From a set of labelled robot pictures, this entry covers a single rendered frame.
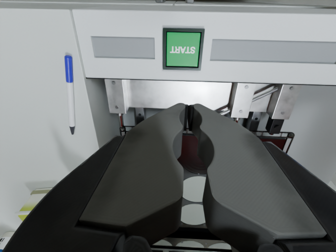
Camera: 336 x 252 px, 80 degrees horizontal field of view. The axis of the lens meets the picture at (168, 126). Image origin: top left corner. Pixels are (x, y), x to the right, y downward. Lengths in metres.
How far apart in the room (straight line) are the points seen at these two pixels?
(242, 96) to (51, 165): 0.40
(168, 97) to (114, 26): 0.18
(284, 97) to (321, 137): 0.24
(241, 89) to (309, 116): 0.24
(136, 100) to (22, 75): 0.20
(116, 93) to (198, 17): 0.20
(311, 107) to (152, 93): 0.37
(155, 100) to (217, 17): 0.20
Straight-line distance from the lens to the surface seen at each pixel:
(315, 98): 0.58
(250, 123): 0.51
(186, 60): 0.31
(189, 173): 0.52
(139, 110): 0.47
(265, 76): 0.34
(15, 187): 0.59
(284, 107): 0.45
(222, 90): 0.42
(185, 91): 0.41
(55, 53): 0.35
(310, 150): 0.67
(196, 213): 0.64
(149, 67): 0.32
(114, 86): 0.40
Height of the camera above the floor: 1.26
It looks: 58 degrees down
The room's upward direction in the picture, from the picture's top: 175 degrees counter-clockwise
